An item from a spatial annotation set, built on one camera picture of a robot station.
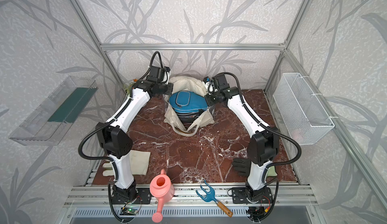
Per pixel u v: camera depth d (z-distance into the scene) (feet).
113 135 1.61
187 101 2.92
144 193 2.43
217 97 2.06
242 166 2.71
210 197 2.41
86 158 1.56
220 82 2.15
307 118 1.99
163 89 2.43
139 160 2.73
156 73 2.19
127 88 3.87
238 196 2.40
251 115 1.68
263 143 1.54
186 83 3.08
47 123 2.10
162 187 2.18
